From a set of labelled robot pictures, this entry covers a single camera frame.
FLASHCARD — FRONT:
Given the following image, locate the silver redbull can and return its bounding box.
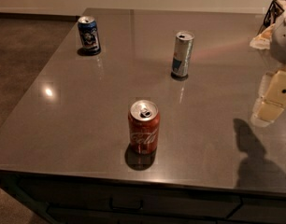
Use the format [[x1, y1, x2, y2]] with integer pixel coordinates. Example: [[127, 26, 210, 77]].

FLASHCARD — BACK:
[[171, 31, 194, 78]]

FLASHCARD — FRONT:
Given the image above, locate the black wire basket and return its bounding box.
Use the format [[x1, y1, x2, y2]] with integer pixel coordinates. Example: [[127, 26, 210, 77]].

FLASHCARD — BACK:
[[258, 0, 286, 34]]

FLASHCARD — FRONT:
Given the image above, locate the red coke can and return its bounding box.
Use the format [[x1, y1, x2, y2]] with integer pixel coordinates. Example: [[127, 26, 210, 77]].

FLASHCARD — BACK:
[[128, 100, 160, 155]]

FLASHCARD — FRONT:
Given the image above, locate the snack bag in basket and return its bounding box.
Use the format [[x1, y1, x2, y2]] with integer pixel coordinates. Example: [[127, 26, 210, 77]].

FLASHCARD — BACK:
[[250, 25, 274, 49]]

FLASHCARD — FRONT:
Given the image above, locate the dark drawer handle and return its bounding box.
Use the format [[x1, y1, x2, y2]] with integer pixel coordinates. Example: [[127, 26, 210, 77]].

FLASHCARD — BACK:
[[108, 197, 144, 212]]

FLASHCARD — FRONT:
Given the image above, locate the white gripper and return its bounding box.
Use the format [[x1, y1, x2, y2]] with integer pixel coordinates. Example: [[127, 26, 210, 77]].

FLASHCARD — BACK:
[[250, 9, 286, 128]]

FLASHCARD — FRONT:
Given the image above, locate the blue pepsi can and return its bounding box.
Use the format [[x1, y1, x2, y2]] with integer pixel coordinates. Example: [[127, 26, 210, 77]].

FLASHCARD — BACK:
[[78, 16, 101, 55]]

